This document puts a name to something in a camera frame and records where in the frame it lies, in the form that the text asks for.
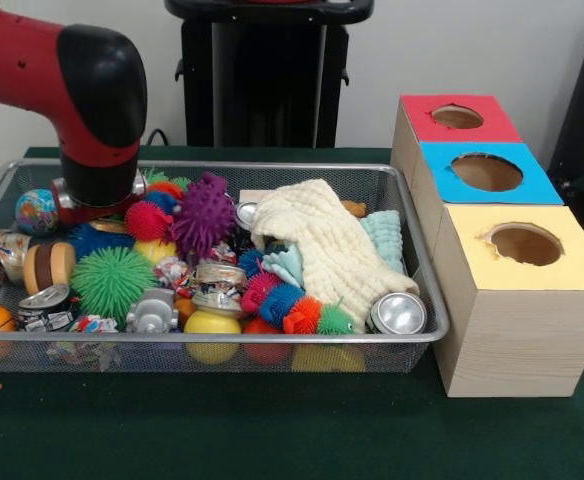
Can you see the mint green cloth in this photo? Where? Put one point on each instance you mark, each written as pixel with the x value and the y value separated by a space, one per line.
pixel 384 235

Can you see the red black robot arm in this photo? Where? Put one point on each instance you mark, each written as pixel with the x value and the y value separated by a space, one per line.
pixel 82 80

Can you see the red silver soda can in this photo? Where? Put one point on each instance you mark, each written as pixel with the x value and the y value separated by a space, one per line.
pixel 397 313

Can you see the wooden toy burger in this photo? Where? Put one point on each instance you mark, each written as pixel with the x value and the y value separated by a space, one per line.
pixel 47 267

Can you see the bag of coloured spiky balls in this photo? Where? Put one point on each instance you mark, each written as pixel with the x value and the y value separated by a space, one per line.
pixel 297 312

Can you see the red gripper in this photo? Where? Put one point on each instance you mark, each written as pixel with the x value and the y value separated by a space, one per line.
pixel 97 214

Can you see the purple spiky ball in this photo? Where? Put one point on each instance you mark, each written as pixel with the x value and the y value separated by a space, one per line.
pixel 204 215

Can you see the clear mesh bin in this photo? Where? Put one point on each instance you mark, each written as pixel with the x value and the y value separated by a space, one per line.
pixel 420 312

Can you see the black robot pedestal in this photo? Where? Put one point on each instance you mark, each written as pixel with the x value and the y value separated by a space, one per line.
pixel 267 75

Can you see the cream knitted cloth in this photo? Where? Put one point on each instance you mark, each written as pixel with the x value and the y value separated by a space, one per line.
pixel 332 245

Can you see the plain green spiky ball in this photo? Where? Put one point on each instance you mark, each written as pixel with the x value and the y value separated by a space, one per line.
pixel 112 285

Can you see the blue spiky ball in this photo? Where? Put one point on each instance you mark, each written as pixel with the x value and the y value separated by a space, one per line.
pixel 100 240

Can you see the small globe ball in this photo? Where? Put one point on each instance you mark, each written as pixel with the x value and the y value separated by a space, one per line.
pixel 34 212

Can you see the wooden box with three holes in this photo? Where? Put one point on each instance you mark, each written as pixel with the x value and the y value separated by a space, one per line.
pixel 522 320

